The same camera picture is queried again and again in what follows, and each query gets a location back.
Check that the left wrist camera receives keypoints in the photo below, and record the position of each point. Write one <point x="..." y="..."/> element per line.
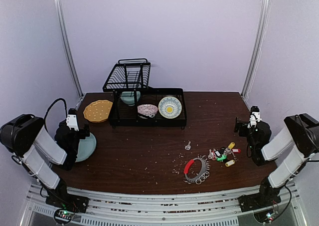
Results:
<point x="71" y="119"/>

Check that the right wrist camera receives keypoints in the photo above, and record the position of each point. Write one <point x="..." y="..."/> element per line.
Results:
<point x="255" y="117"/>

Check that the yellow daisy plate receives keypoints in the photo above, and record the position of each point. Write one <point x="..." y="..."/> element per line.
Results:
<point x="170" y="107"/>

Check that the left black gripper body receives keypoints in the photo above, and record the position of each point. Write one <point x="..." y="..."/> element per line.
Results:
<point x="75" y="145"/>

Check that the lone silver key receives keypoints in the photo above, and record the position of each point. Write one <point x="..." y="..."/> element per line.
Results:
<point x="188" y="146"/>

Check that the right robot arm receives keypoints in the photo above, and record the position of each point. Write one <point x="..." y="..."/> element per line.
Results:
<point x="300" y="134"/>

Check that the grey keyring organiser red handle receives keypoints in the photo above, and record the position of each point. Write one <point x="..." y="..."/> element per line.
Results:
<point x="196" y="170"/>

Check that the yellow dotted plate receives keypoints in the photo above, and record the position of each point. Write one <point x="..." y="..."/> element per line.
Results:
<point x="98" y="111"/>

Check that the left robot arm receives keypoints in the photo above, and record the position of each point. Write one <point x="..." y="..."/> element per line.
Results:
<point x="32" y="147"/>

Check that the pale green bowl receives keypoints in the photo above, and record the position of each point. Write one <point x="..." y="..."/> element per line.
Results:
<point x="130" y="97"/>

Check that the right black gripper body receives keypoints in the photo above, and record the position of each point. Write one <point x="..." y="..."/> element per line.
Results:
<point x="239" y="126"/>

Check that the pile of tagged keys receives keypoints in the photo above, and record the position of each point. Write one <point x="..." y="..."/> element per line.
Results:
<point x="226" y="155"/>

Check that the pink patterned bowl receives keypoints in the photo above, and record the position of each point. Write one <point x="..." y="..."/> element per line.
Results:
<point x="147" y="111"/>

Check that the black wire dish rack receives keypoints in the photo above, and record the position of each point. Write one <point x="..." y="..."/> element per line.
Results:
<point x="136" y="103"/>

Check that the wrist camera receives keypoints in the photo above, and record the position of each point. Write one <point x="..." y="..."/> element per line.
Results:
<point x="255" y="117"/>
<point x="71" y="119"/>

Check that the light blue flat plate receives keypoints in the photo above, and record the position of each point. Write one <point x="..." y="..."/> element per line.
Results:
<point x="86" y="148"/>

